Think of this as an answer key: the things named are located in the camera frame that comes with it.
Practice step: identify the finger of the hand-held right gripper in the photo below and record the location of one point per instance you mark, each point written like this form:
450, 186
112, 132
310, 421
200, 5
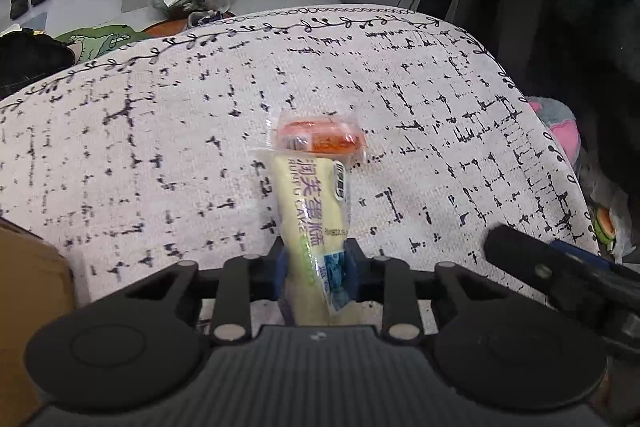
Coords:
540, 267
582, 253

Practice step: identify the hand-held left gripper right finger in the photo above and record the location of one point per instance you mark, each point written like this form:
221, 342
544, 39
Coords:
351, 272

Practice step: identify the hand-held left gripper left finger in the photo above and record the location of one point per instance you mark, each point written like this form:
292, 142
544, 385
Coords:
279, 274

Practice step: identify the cream cake packet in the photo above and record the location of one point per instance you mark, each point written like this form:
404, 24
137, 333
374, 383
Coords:
310, 207

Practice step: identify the brown cardboard box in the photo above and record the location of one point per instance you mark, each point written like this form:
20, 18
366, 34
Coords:
30, 317

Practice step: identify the colourful printed packet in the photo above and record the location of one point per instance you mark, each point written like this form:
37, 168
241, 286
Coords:
610, 229

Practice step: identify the pink plush toy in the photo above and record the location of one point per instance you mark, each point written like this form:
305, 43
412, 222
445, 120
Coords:
557, 127

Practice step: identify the orange snack packet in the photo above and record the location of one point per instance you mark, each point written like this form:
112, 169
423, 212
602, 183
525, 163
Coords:
320, 137

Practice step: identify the black patterned white blanket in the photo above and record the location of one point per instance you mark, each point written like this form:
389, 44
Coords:
150, 132

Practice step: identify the black coat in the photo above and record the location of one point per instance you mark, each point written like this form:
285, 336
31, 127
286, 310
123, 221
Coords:
575, 32

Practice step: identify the grey sneakers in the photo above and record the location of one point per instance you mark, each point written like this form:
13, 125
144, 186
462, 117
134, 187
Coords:
210, 18

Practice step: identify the orange floor mat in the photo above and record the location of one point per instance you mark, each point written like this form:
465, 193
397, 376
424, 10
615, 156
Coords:
167, 28

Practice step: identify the green frog floor mat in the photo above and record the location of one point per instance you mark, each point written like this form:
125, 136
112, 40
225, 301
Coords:
100, 42

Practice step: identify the black bag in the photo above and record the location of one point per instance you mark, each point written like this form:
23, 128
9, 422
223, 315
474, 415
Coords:
30, 62

